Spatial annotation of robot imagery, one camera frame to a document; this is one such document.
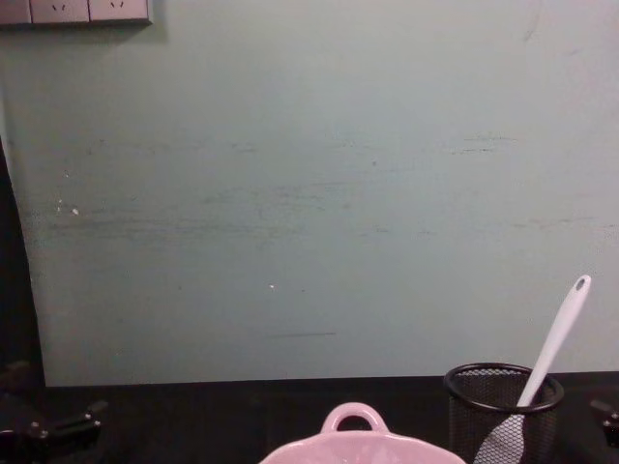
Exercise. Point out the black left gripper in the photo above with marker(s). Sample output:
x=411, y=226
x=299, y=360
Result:
x=19, y=447

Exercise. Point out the grey wall socket frame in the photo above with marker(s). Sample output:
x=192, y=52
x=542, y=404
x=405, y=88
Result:
x=97, y=23

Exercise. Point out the black table cloth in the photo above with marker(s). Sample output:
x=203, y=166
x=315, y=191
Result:
x=217, y=420

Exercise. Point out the black mesh pen holder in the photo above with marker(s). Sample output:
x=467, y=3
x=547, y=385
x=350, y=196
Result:
x=465, y=425

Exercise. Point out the white wall socket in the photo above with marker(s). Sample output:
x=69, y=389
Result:
x=118, y=8
x=13, y=9
x=60, y=9

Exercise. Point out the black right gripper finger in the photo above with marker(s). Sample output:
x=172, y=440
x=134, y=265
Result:
x=607, y=413

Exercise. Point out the white plastic spoon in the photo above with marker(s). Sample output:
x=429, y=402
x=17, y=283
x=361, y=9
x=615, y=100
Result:
x=556, y=333

